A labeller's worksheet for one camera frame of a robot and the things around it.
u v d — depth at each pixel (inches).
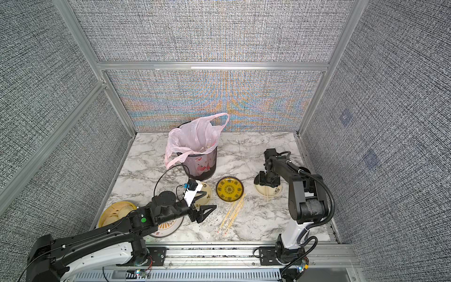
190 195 23.8
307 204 18.9
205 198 34.5
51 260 16.2
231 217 33.1
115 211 32.9
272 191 36.2
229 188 37.0
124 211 31.5
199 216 24.0
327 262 28.8
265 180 32.9
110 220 31.4
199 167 34.3
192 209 23.5
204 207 24.4
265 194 35.4
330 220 17.6
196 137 36.7
